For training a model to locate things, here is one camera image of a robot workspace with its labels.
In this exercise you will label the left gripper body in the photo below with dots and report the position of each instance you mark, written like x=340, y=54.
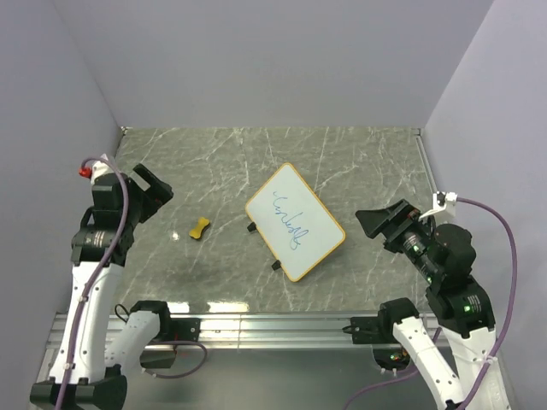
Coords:
x=146, y=202

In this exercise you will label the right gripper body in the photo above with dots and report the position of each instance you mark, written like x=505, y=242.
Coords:
x=409, y=234

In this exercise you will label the yellow whiteboard eraser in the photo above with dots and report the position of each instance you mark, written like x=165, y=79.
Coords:
x=200, y=228

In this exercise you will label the yellow framed whiteboard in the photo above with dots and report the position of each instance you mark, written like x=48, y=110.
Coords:
x=294, y=223

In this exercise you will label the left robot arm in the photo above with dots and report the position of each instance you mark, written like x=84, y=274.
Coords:
x=89, y=372

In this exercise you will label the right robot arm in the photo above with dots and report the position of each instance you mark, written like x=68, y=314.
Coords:
x=444, y=257

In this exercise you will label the right side aluminium rail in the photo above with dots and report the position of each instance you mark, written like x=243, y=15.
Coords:
x=424, y=159

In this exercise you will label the aluminium mounting rail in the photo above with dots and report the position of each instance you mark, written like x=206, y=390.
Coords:
x=257, y=331

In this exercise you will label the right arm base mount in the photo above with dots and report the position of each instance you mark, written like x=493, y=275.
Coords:
x=377, y=330

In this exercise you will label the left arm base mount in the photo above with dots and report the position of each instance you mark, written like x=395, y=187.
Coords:
x=170, y=329

